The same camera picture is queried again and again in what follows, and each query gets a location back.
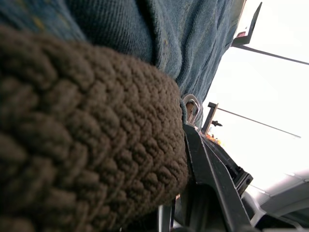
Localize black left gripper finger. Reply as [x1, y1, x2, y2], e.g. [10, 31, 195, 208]
[180, 123, 254, 232]

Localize blue denim shorts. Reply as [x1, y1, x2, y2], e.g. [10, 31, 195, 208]
[0, 0, 245, 130]

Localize black stand with thin rod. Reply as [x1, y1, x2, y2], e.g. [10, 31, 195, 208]
[201, 101, 302, 139]

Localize silver robot body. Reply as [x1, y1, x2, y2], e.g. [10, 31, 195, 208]
[241, 168, 309, 232]

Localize black frame with thin rod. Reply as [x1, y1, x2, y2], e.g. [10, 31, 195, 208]
[231, 1, 309, 66]

